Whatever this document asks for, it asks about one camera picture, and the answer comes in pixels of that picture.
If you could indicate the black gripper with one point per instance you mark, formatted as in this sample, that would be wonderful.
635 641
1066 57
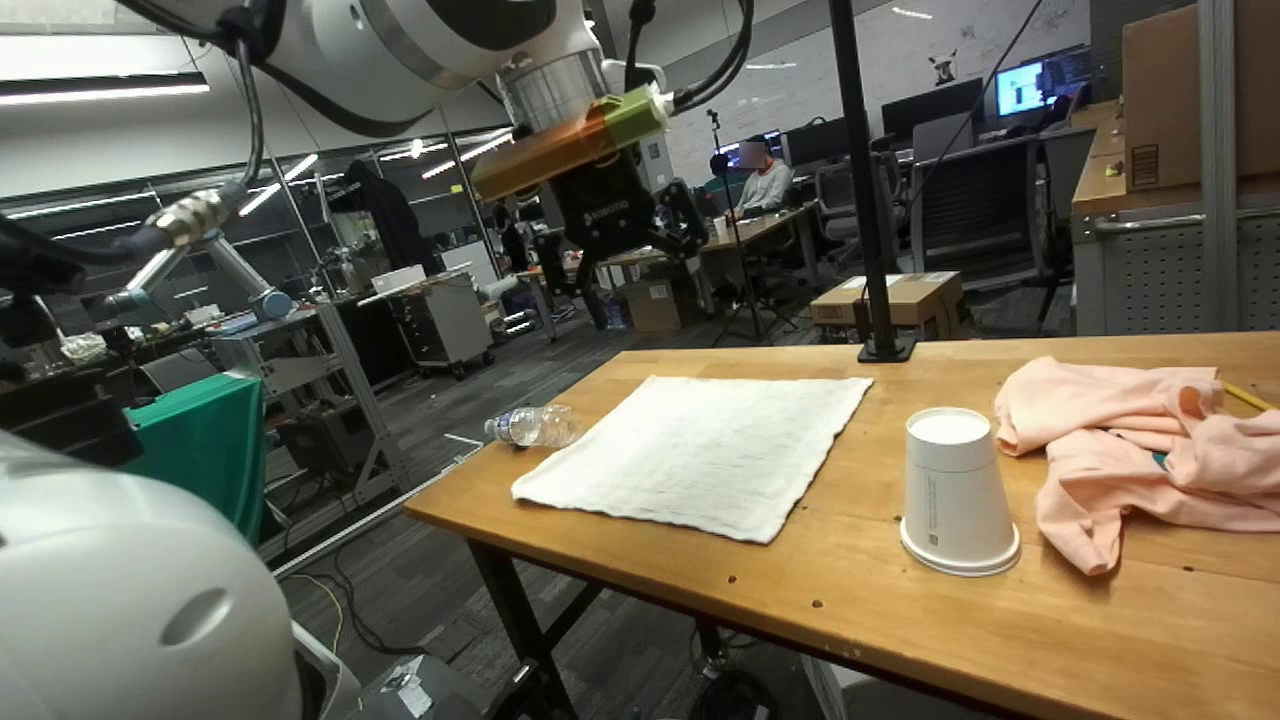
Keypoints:
604 202

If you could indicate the white terry towel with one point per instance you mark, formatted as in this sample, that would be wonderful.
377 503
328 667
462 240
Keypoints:
703 452

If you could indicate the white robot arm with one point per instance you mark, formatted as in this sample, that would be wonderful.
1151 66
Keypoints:
402 40

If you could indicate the small white robot arm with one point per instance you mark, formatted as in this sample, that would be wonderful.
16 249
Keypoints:
187 225

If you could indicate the seated person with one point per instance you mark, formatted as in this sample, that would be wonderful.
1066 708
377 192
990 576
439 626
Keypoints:
763 181

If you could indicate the white rolling cart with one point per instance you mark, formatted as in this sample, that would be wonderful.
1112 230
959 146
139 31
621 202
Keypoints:
446 322

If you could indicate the black clamp pole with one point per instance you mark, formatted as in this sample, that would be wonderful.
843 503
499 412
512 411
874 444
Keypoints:
865 187

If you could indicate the flat cardboard box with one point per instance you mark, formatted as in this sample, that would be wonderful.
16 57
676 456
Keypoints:
887 302

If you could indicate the lit computer monitor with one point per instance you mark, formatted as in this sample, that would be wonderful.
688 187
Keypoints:
1042 91

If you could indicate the white paper cup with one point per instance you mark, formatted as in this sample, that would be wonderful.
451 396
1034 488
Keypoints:
953 493

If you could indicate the teal bin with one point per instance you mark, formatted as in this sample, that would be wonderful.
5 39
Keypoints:
200 444

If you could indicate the drawer cabinet with wooden top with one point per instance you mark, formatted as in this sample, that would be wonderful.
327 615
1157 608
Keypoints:
1162 264

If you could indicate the tall cardboard box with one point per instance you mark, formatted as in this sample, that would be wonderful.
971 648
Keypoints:
1167 93

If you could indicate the pink crumpled cloth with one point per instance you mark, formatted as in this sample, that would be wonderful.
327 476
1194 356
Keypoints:
1147 444

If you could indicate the white rounded dome housing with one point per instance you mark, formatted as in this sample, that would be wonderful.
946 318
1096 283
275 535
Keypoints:
121 603

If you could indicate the yellow pencil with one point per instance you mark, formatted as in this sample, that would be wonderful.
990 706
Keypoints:
1247 396

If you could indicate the black table frame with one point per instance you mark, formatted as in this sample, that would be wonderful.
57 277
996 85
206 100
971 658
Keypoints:
512 603

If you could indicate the grey metal post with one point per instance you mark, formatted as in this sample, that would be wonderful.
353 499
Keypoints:
1218 163

